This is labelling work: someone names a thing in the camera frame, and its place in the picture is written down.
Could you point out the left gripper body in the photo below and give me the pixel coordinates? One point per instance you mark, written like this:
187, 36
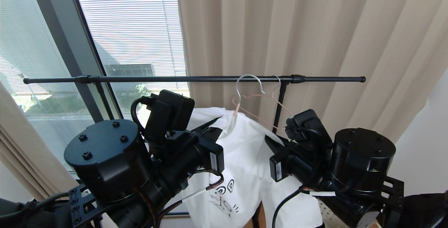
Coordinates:
196, 158

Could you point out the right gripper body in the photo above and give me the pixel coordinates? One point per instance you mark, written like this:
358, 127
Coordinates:
294, 166

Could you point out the white printed t-shirt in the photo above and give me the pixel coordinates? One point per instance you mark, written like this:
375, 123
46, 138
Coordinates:
245, 158

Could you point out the pink clothes hanger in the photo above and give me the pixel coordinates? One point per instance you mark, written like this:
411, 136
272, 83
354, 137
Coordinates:
237, 91
257, 116

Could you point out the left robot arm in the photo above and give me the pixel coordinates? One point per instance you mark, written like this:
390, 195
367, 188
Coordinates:
105, 158

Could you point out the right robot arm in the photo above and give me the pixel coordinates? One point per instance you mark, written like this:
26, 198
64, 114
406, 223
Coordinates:
360, 158

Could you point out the black clothes rack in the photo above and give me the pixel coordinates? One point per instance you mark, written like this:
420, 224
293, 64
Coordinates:
175, 79

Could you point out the window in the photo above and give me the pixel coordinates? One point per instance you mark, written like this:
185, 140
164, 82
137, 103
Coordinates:
140, 39

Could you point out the beige curtain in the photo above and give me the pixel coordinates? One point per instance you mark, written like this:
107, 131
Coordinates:
31, 158
315, 28

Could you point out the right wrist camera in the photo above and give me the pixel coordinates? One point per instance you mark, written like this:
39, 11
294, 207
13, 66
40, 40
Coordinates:
308, 124

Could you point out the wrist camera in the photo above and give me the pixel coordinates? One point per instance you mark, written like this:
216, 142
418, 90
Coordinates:
171, 112
308, 124

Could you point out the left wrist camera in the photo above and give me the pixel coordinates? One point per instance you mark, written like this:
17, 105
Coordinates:
171, 112

